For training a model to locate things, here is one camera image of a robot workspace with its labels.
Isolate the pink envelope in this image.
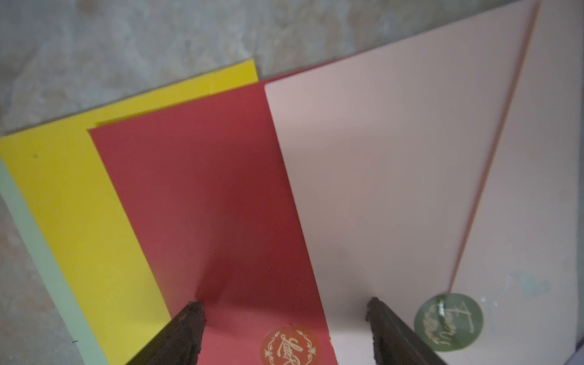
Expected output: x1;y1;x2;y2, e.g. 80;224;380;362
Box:
266;1;583;364

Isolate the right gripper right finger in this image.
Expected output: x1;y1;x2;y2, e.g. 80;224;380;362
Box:
366;297;446;365

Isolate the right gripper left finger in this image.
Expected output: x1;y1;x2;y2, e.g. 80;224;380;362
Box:
127;302;205;365

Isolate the yellow envelope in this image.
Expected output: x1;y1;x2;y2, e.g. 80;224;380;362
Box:
1;60;259;364

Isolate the red envelope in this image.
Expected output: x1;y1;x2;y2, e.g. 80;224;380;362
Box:
90;82;337;364

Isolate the light green envelope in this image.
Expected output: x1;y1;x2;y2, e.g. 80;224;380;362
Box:
1;163;108;364

